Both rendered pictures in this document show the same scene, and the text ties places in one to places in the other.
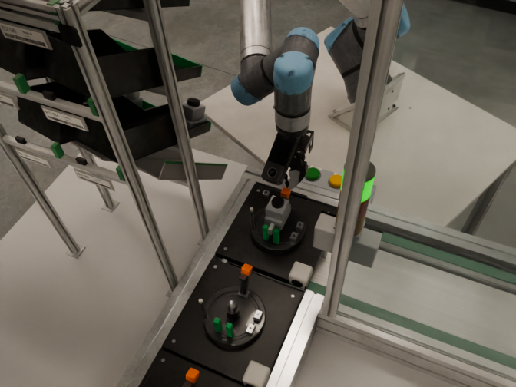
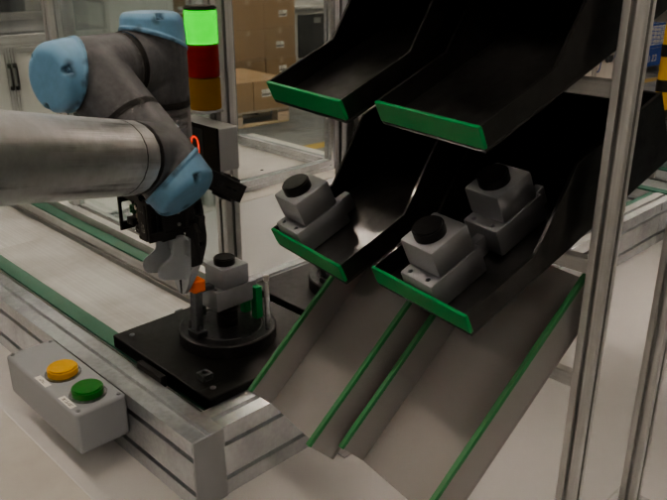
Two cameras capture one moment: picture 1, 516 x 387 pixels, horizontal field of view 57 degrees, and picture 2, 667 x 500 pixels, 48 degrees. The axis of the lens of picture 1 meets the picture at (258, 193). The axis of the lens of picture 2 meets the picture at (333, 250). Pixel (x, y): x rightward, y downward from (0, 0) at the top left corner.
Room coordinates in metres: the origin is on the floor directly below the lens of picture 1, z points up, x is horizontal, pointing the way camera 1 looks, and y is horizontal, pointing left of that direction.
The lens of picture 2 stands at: (1.54, 0.41, 1.49)
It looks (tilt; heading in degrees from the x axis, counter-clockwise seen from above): 22 degrees down; 199
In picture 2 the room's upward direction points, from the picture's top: straight up
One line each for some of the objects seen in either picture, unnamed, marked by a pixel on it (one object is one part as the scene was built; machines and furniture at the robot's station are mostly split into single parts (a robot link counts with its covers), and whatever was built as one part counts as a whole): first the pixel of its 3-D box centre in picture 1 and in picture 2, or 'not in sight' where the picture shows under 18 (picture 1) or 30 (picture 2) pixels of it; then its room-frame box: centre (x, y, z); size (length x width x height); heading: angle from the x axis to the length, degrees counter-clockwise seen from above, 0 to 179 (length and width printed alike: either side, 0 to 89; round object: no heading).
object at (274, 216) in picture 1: (276, 213); (230, 277); (0.66, -0.04, 1.06); 0.08 x 0.04 x 0.07; 153
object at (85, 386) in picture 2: (312, 174); (87, 392); (0.86, -0.16, 0.96); 0.04 x 0.04 x 0.02
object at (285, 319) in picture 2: (278, 233); (228, 340); (0.67, -0.05, 0.96); 0.24 x 0.24 x 0.02; 63
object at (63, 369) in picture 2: (336, 181); (63, 372); (0.83, -0.22, 0.96); 0.04 x 0.04 x 0.02
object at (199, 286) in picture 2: (284, 202); (200, 303); (0.71, -0.06, 1.04); 0.04 x 0.02 x 0.08; 153
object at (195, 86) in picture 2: not in sight; (204, 92); (0.48, -0.16, 1.28); 0.05 x 0.05 x 0.05
